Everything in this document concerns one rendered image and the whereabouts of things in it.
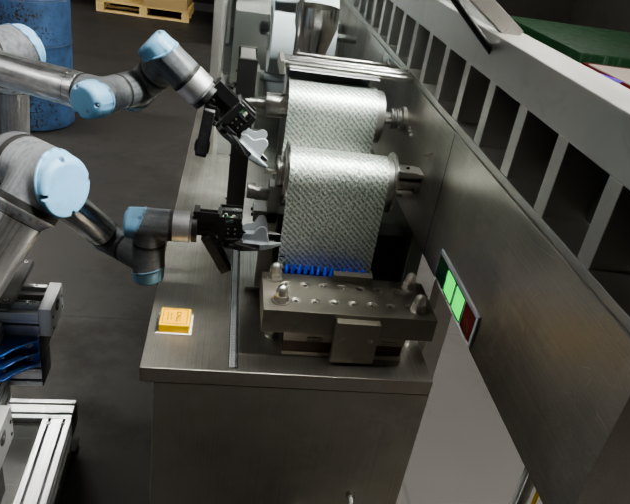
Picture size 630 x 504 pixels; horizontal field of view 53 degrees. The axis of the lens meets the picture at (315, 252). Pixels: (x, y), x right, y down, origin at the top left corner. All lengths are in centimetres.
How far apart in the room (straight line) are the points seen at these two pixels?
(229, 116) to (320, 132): 34
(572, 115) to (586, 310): 28
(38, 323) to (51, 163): 74
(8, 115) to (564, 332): 137
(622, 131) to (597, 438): 38
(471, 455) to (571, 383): 182
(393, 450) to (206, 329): 55
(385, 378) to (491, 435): 140
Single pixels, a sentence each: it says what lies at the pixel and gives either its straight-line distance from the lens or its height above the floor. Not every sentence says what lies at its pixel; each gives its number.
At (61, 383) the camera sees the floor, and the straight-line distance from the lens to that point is 278.
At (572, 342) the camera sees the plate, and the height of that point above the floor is 136.
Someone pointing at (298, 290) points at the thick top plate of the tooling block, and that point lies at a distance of 148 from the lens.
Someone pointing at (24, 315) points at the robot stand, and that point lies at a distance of 187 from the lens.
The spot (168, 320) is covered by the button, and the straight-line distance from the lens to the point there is 153.
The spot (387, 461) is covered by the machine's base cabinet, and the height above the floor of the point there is 64.
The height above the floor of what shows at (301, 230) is 113.
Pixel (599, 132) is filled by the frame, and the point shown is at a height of 161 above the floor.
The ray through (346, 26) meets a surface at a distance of 244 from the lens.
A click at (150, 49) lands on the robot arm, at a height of 151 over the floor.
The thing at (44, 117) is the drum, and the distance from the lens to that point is 526.
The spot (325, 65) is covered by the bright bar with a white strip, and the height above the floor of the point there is 146.
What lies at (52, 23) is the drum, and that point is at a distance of 512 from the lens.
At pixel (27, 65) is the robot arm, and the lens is 149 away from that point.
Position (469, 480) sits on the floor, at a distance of 262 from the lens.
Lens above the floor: 182
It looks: 29 degrees down
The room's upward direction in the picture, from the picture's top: 9 degrees clockwise
